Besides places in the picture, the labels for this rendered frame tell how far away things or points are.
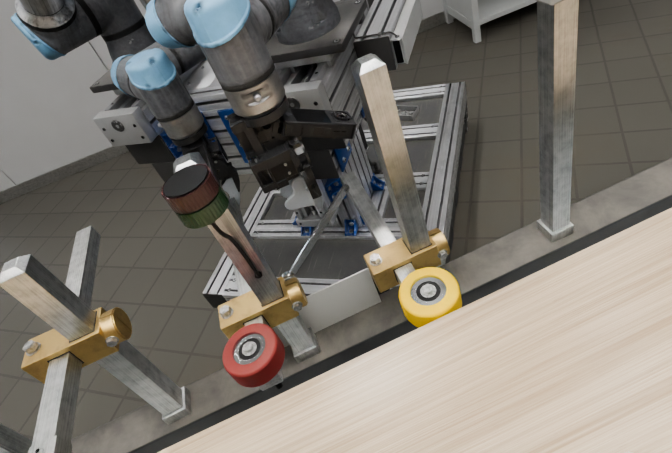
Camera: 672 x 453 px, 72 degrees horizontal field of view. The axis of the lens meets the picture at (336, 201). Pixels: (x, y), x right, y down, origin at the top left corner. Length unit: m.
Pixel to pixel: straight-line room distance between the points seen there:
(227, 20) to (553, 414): 0.54
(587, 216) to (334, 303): 0.50
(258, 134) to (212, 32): 0.16
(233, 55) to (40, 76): 2.91
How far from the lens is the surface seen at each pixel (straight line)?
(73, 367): 0.77
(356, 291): 0.85
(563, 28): 0.70
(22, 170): 3.83
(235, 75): 0.60
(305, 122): 0.66
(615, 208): 1.01
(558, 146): 0.80
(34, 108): 3.57
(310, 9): 1.06
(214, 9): 0.57
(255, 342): 0.67
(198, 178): 0.54
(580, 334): 0.60
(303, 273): 1.68
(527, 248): 0.93
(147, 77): 0.87
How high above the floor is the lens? 1.41
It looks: 40 degrees down
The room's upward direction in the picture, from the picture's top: 22 degrees counter-clockwise
